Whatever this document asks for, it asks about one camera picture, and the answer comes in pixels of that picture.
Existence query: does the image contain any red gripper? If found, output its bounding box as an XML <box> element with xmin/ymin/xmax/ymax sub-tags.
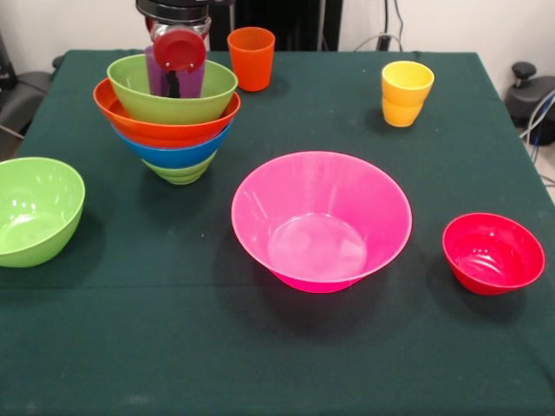
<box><xmin>145</xmin><ymin>16</ymin><xmax>208</xmax><ymax>101</ymax></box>

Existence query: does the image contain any purple plastic cup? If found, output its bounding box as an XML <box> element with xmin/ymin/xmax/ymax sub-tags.
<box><xmin>144</xmin><ymin>45</ymin><xmax>209</xmax><ymax>100</ymax></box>

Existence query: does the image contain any large green plastic bowl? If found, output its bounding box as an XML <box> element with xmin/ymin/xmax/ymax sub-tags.
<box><xmin>0</xmin><ymin>156</ymin><xmax>87</xmax><ymax>269</ymax></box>
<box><xmin>106</xmin><ymin>54</ymin><xmax>239</xmax><ymax>126</ymax></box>

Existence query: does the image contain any orange plastic bowl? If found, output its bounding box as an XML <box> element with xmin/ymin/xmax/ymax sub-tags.
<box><xmin>93</xmin><ymin>79</ymin><xmax>242</xmax><ymax>148</ymax></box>

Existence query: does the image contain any blue plastic bowl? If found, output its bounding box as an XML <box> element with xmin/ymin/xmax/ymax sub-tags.
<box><xmin>111</xmin><ymin>120</ymin><xmax>234</xmax><ymax>169</ymax></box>

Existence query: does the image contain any orange plastic cup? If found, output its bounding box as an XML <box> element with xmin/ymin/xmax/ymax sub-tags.
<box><xmin>226</xmin><ymin>26</ymin><xmax>277</xmax><ymax>93</ymax></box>

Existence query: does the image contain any pink plastic bowl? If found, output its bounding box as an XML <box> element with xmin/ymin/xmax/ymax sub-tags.
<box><xmin>230</xmin><ymin>151</ymin><xmax>414</xmax><ymax>295</ymax></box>

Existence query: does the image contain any small green plastic bowl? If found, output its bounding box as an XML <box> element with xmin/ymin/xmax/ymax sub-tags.
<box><xmin>141</xmin><ymin>151</ymin><xmax>218</xmax><ymax>186</ymax></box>

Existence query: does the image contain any black office chair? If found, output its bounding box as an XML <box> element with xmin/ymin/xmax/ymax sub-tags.
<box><xmin>0</xmin><ymin>32</ymin><xmax>66</xmax><ymax>140</ymax></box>

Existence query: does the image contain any yellow plastic cup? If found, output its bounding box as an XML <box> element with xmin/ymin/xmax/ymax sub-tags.
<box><xmin>382</xmin><ymin>97</ymin><xmax>424</xmax><ymax>128</ymax></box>
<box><xmin>381</xmin><ymin>60</ymin><xmax>435</xmax><ymax>107</ymax></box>

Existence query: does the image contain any dark green tablecloth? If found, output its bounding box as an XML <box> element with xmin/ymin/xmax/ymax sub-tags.
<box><xmin>0</xmin><ymin>49</ymin><xmax>555</xmax><ymax>416</ymax></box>

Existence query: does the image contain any black equipment base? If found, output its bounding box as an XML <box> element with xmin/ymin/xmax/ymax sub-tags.
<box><xmin>505</xmin><ymin>62</ymin><xmax>555</xmax><ymax>127</ymax></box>

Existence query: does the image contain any small red plastic bowl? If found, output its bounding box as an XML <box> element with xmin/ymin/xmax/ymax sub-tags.
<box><xmin>441</xmin><ymin>211</ymin><xmax>546</xmax><ymax>296</ymax></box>

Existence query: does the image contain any bundle of grey cables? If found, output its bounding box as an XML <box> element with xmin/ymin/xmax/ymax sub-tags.
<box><xmin>519</xmin><ymin>88</ymin><xmax>555</xmax><ymax>151</ymax></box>

